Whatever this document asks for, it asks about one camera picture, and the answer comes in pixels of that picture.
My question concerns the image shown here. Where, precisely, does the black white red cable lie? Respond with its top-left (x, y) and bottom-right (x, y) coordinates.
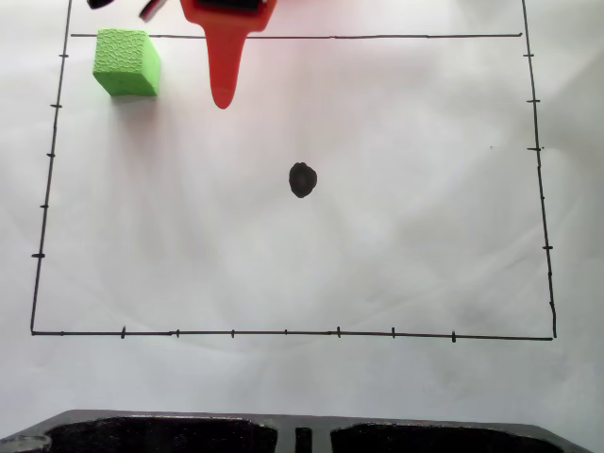
top-left (138, 0), bottom-right (168, 24)

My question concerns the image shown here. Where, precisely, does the black dot mark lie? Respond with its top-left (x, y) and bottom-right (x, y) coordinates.
top-left (288, 161), bottom-right (319, 200)

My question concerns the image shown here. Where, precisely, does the green foam cube block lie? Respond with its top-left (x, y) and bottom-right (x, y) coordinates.
top-left (92, 27), bottom-right (162, 98)

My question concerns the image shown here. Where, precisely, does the grey round knob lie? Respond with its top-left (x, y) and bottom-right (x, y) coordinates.
top-left (3, 434), bottom-right (52, 453)

